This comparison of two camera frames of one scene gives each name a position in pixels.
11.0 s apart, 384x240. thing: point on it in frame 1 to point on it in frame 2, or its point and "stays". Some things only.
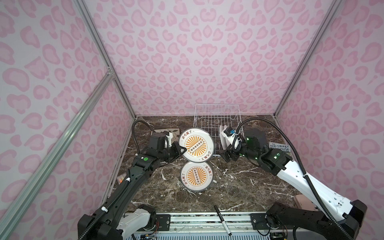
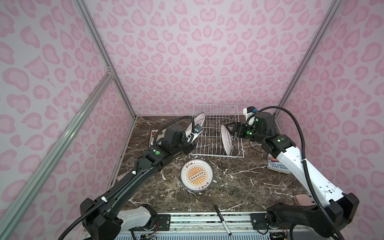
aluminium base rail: x=207 y=226 stays
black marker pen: x=222 y=220 stays
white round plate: x=222 y=139 to x=198 y=119
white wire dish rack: x=211 y=116 stays
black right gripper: x=225 y=154 to x=235 y=128
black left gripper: x=176 y=147 to x=189 y=148
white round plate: x=199 y=145 to x=196 y=175
